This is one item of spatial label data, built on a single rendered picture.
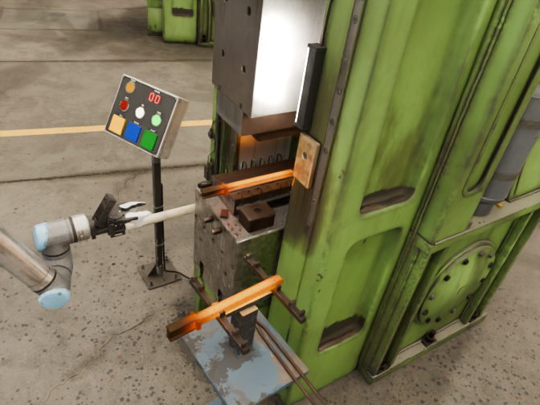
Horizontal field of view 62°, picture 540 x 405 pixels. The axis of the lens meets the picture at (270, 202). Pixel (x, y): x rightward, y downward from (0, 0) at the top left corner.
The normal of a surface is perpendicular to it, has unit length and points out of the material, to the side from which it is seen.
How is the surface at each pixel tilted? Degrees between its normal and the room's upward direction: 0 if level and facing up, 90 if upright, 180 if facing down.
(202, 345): 0
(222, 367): 0
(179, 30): 90
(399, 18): 89
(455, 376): 0
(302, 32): 90
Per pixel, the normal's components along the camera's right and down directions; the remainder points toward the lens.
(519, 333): 0.12, -0.80
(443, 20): 0.52, 0.55
